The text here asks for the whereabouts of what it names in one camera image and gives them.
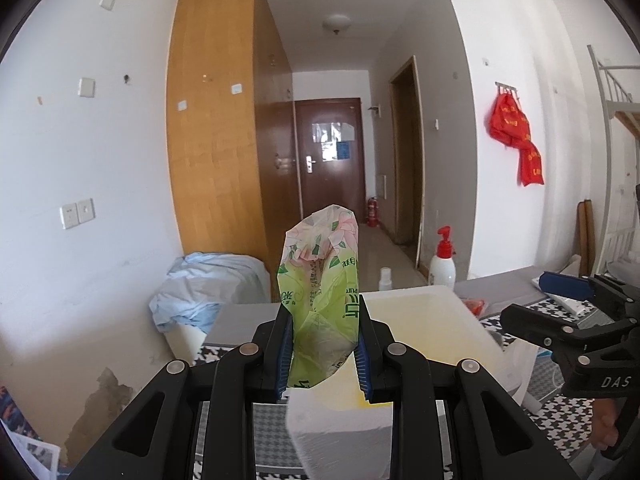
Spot green floral tissue packet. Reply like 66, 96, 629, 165
276, 204, 361, 391

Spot white laundry bin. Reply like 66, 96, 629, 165
165, 322, 211, 366

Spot white lotion bottle red pump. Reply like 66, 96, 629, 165
427, 226, 458, 291

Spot person's right hand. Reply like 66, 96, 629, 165
592, 400, 621, 453

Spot round ceiling lamp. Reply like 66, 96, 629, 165
322, 14, 353, 36

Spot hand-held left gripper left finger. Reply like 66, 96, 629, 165
67, 305, 296, 480

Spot wooden side door frame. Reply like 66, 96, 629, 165
389, 56, 426, 271

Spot brown entrance door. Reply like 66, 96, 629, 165
293, 97, 365, 226

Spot light blue cloth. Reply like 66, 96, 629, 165
149, 252, 271, 333

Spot wooden boards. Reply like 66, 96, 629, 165
577, 200, 596, 276

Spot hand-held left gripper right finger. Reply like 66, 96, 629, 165
352, 305, 581, 480

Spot wooden wardrobe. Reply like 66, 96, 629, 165
166, 0, 301, 306

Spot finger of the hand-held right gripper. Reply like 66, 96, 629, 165
539, 271, 640, 311
500, 304, 601, 361

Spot red cloth bags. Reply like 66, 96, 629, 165
487, 89, 545, 187

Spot white metal bunk bed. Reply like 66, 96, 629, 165
586, 44, 640, 281

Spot white remote control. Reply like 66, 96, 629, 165
542, 287, 593, 315

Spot white foam box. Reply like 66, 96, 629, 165
287, 285, 526, 480

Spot blue patterned cloth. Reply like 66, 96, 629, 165
0, 385, 36, 441

